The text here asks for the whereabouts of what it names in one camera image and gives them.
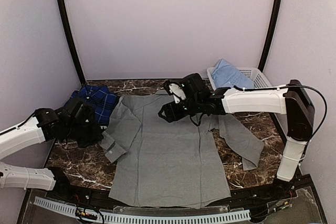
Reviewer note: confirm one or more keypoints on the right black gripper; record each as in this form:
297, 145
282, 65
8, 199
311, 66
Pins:
171, 110

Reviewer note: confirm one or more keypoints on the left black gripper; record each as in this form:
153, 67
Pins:
96, 136

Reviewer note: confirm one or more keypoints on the grey long sleeve shirt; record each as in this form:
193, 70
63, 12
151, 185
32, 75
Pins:
161, 164

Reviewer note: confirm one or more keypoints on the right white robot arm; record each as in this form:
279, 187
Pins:
290, 100

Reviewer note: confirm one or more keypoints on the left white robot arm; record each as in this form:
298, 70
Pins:
42, 126

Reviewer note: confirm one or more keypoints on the blue plaid folded shirt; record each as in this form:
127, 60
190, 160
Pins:
101, 100

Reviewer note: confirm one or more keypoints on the light blue shirt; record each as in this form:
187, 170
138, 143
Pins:
225, 74

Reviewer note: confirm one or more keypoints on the white plastic basket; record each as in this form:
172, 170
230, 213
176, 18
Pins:
254, 74

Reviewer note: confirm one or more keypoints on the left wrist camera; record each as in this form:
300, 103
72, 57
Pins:
78, 108

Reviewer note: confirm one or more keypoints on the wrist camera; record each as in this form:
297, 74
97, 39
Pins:
191, 86
78, 108

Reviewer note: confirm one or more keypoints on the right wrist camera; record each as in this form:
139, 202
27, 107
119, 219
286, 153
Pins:
191, 86

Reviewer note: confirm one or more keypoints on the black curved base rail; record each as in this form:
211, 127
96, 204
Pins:
262, 201

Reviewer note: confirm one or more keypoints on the white slotted cable duct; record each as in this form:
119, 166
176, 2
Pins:
125, 215

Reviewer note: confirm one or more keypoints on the left black frame post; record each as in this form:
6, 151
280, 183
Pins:
70, 41

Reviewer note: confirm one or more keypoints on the black frame post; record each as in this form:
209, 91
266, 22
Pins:
70, 41
269, 35

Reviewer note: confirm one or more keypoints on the right black frame post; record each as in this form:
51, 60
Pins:
269, 35

